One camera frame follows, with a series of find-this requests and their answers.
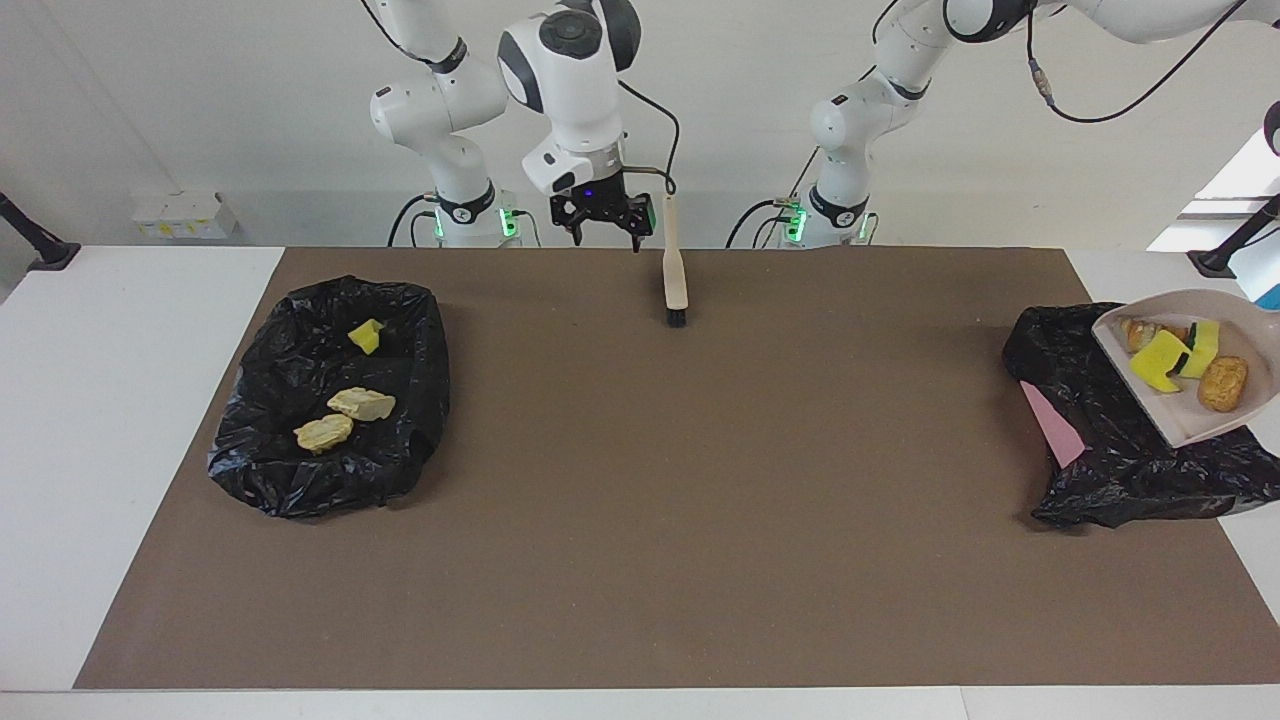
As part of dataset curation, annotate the beige brush with black bristles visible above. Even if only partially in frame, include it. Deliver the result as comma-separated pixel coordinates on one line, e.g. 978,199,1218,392
663,196,690,330

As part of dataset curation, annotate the black base power cable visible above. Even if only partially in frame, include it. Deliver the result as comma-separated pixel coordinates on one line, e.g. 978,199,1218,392
388,193,441,248
728,197,801,251

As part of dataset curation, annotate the black clamp stand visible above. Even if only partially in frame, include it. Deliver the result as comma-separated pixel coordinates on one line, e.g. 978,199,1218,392
1187,195,1280,279
0,192,81,273

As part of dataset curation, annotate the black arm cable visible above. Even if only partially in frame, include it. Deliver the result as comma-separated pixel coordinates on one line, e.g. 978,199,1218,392
1026,0,1251,126
616,78,683,197

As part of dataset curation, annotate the orange ridged bread chunk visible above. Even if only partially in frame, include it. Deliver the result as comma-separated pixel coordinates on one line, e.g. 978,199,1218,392
293,414,355,454

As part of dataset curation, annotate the notched yellow sponge piece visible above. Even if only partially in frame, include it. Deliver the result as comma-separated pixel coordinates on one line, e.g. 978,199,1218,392
1178,320,1221,379

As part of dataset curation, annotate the pale yellow bread chunk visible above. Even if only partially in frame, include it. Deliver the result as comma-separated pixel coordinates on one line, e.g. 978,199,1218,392
327,387,397,422

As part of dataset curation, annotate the pale ridged bread chunk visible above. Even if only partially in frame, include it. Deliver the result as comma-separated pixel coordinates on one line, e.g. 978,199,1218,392
1120,317,1189,354

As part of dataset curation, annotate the black trash bag lined bin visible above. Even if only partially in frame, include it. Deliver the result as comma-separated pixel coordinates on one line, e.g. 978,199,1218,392
207,276,451,519

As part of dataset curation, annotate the brown cork-like bread roll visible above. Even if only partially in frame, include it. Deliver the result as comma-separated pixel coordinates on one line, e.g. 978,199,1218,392
1198,356,1250,413

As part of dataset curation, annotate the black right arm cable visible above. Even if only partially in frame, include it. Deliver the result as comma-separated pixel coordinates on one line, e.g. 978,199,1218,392
616,78,683,197

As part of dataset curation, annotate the pink bin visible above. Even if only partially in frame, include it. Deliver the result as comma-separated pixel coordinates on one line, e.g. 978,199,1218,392
1020,380,1086,468

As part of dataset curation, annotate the beige plastic dustpan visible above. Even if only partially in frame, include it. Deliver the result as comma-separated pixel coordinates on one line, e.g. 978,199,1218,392
1092,289,1280,449

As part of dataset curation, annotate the crumpled black trash bag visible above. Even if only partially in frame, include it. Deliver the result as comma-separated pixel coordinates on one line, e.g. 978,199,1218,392
1003,303,1280,529

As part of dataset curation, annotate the brown table mat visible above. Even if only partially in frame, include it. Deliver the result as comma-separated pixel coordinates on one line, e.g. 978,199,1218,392
73,247,1280,691

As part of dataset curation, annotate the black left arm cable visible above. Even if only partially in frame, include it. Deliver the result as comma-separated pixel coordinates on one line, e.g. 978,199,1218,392
1026,0,1251,126

